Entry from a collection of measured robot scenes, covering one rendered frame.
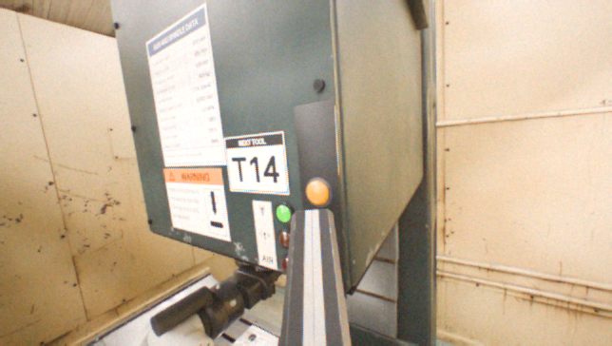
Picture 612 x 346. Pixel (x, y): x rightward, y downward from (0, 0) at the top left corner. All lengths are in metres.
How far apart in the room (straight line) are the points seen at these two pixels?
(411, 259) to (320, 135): 0.83
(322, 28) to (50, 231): 1.37
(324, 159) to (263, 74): 0.12
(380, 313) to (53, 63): 1.72
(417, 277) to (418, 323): 0.20
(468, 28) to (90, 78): 1.69
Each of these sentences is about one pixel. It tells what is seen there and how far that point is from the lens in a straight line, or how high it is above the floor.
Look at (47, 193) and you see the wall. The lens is 1.43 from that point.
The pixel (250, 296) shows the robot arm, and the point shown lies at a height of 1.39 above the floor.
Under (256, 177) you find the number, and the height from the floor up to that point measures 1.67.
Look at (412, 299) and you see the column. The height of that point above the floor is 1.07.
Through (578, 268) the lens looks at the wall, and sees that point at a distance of 1.42.
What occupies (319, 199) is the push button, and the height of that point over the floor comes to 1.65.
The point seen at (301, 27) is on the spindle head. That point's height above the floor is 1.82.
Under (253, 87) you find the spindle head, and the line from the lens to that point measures 0.28.
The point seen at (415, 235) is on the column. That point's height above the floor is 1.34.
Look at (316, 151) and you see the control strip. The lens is 0.22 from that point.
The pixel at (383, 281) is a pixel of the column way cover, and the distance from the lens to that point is 1.03.
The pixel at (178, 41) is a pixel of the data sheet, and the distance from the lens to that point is 0.41.
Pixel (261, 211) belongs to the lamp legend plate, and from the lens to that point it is 0.29.
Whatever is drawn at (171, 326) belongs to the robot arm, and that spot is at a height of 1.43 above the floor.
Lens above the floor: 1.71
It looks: 8 degrees down
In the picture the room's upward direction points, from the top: 5 degrees counter-clockwise
